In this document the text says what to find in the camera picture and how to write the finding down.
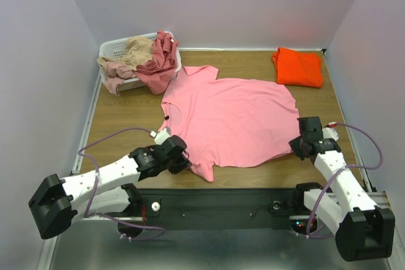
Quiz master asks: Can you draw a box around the beige t shirt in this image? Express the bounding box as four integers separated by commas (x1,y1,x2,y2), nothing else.
97,36,153,69

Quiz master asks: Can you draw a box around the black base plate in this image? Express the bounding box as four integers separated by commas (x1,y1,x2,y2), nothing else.
104,188,330,240

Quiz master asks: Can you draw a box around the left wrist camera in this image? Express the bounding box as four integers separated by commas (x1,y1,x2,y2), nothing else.
149,127,171,145

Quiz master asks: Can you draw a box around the aluminium frame rail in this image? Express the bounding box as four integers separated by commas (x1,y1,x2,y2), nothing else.
36,72,103,270

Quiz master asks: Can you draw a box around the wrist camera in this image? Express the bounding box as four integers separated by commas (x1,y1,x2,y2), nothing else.
322,121,339,142
149,127,171,145

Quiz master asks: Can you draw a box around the white plastic laundry basket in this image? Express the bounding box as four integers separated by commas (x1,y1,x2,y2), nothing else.
97,31,182,95

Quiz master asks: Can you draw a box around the dark red t shirt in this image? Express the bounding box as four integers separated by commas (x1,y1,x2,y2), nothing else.
135,30,178,94

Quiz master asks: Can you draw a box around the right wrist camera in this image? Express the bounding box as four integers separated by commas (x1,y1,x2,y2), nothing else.
322,121,339,142

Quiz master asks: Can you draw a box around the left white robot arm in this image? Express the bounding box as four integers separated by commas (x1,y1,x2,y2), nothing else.
28,135,190,240

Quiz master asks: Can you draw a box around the folded orange t shirt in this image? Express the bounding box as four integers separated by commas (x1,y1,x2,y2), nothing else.
272,47,323,89

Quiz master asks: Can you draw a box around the dusty pink t shirt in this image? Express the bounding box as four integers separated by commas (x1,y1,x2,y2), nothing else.
104,61,136,96

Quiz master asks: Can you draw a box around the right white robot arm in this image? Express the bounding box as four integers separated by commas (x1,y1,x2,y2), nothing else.
289,116,396,262

